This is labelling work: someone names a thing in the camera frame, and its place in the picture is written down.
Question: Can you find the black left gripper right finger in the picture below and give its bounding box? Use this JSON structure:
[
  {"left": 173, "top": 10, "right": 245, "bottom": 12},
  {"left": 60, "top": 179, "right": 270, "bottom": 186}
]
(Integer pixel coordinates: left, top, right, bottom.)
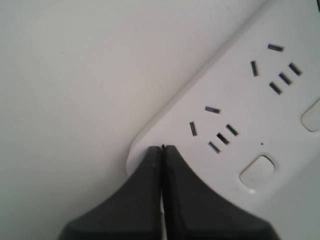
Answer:
[{"left": 161, "top": 145, "right": 278, "bottom": 240}]

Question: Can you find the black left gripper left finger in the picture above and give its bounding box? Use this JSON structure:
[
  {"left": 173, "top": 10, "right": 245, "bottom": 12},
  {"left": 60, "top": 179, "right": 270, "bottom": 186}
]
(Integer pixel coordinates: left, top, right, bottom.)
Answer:
[{"left": 58, "top": 146, "right": 162, "bottom": 240}]

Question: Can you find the white five-outlet power strip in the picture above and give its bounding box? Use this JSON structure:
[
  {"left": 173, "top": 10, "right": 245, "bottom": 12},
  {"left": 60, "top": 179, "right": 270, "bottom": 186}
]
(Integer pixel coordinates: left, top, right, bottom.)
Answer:
[{"left": 126, "top": 0, "right": 320, "bottom": 211}]

